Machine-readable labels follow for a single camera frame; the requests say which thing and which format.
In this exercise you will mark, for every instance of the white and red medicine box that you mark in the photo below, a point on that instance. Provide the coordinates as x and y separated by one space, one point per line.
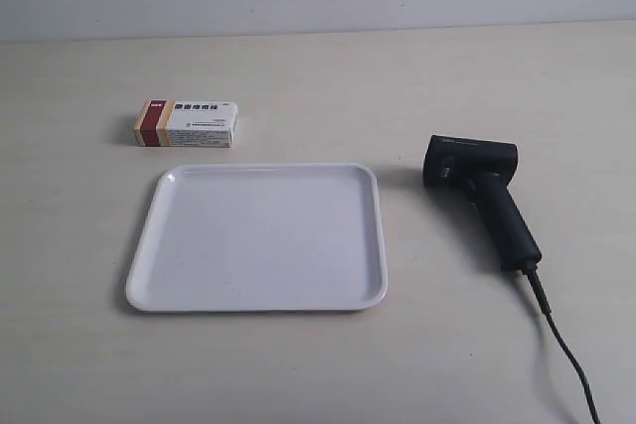
186 123

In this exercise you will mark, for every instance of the black handheld barcode scanner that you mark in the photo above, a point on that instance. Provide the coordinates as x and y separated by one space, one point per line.
482 171

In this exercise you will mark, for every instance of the white plastic tray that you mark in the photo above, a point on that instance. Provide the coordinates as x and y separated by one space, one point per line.
242 238

